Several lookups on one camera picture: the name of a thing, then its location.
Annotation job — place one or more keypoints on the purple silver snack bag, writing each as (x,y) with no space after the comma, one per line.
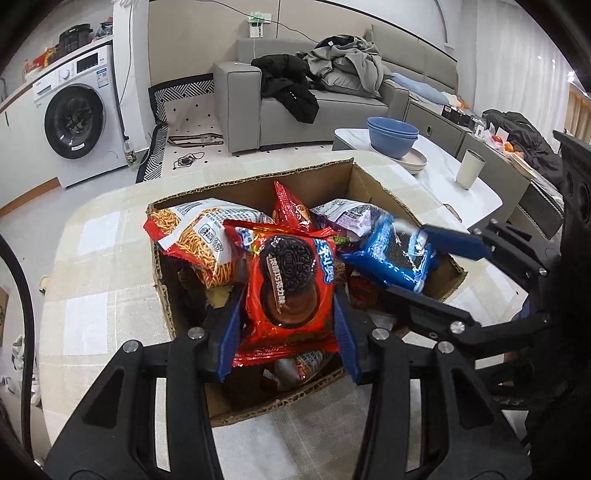
(353,219)

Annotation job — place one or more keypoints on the red oreo cookie pack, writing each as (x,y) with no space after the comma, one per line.
(288,298)

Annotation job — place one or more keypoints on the dark jacket on bench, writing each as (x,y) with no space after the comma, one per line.
(527,139)

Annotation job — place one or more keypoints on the grey sofa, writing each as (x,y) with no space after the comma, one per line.
(250,121)

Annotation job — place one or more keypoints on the red white noodle snack bag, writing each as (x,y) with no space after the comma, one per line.
(194,232)

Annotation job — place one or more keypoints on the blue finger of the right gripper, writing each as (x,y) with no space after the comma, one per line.
(424,315)
(453,242)

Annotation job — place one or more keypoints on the blue oreo cookie pack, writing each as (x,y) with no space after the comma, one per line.
(394,254)

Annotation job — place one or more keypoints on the white green sneaker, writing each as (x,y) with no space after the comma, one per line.
(12,383)

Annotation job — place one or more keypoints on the beige plates stack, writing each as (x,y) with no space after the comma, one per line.
(414,162)

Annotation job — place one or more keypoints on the white marble coffee table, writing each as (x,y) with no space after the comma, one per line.
(433,195)

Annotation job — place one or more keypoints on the grey clothes pile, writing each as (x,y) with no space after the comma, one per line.
(347,64)

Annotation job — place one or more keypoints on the white front-load washing machine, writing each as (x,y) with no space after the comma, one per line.
(80,116)

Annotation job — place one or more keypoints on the blue stacked bowls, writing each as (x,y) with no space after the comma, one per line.
(391,137)

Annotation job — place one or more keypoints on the light blue pillow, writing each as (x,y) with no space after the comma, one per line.
(422,89)

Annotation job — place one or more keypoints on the white curtain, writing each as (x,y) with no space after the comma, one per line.
(518,67)

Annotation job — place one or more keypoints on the black patterned playpen fence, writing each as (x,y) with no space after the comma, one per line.
(161,98)

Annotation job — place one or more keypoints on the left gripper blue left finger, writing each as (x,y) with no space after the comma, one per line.
(202,355)

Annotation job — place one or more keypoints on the brown SF cardboard box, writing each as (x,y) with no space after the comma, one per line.
(250,391)

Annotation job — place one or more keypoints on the white cup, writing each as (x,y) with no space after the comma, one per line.
(470,168)

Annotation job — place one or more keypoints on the black jacket on sofa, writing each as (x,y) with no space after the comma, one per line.
(285,79)

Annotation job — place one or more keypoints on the red cone snack bag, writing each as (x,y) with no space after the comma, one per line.
(289,211)

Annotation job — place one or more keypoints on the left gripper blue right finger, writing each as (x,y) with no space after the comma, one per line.
(376,357)

